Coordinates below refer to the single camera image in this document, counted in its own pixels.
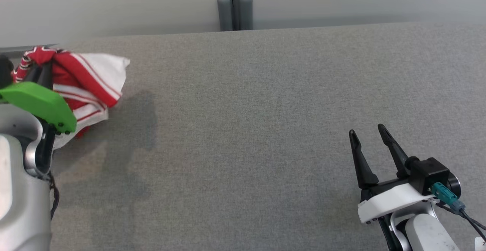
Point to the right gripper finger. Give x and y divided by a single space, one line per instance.
362 167
395 150

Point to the long red white-panelled garment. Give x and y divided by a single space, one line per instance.
87 76

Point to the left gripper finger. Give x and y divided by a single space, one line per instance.
47 76
33 75

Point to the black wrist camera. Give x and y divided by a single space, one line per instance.
429 173
5 72

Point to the teal right camera connector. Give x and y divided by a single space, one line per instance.
444 194

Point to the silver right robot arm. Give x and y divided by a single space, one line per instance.
429 232

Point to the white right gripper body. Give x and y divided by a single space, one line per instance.
391 201

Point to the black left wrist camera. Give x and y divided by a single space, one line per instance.
5 72

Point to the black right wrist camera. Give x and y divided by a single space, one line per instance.
429 173

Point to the grey fabric sofa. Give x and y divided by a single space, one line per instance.
243 129

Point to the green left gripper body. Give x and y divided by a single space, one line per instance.
38 101

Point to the grey partition post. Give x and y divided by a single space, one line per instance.
245 11
224 11

